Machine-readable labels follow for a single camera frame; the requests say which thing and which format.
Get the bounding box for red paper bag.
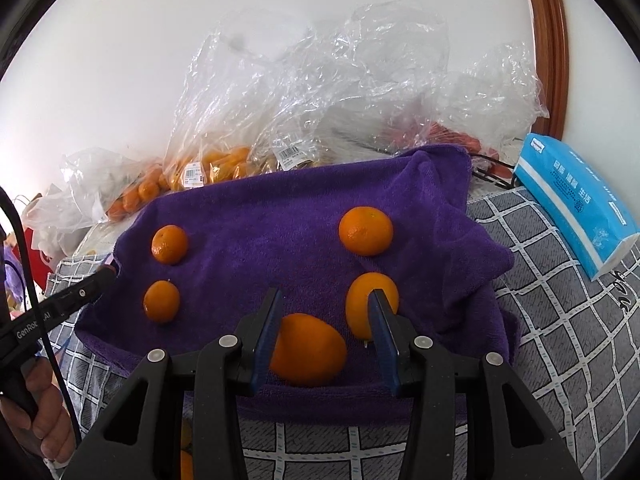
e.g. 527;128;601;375
22;227;55;272

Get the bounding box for brown wooden door frame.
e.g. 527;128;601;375
520;0;571;141

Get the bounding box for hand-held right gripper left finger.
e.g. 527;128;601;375
60;287;285;480

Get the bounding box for white plastic bag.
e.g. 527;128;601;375
22;192;108;261

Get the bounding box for grey checked tablecloth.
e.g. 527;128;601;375
47;185;640;480

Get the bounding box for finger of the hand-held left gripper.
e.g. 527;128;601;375
54;265;121;315

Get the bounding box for clear bag of mandarins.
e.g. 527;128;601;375
61;147;172;223
164;10;281;193

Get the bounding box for black wire rack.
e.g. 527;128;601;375
471;155;517;187

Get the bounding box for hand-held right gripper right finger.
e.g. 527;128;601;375
367;288;586;480

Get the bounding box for person's left hand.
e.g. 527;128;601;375
22;356;77;465

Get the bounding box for clear crumpled plastic bag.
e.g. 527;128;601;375
250;2;451;168

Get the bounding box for purple towel-covered tray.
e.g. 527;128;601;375
75;145;523;426

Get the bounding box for blue tissue pack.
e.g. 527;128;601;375
514;133;640;281

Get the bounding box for clear bag of red fruit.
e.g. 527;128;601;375
390;42;551;173

